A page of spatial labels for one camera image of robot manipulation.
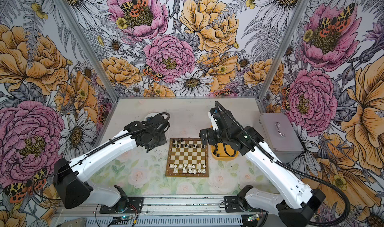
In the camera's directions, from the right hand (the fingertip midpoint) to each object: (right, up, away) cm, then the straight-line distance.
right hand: (209, 138), depth 70 cm
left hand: (-25, -5, +8) cm, 27 cm away
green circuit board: (-39, -37, +1) cm, 54 cm away
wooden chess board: (-12, -14, +19) cm, 26 cm away
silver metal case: (+38, -1, +10) cm, 40 cm away
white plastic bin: (-38, +10, +35) cm, 52 cm away
